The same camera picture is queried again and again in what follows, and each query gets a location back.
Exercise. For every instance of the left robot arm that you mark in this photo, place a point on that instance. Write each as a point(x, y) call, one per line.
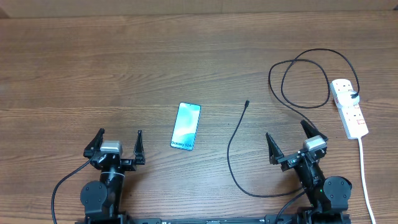
point(102, 198)

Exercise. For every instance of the Samsung Galaxy smartphone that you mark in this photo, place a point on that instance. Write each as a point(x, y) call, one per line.
point(185, 128)

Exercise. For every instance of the white charger plug adapter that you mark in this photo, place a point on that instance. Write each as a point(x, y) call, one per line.
point(346, 99)

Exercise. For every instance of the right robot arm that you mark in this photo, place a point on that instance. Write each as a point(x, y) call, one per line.
point(328, 196)

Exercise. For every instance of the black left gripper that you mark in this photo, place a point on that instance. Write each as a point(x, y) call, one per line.
point(128, 163)

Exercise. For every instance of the white power strip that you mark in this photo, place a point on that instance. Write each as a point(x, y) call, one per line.
point(352, 118)

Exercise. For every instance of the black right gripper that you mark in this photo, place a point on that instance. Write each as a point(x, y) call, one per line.
point(275, 155)

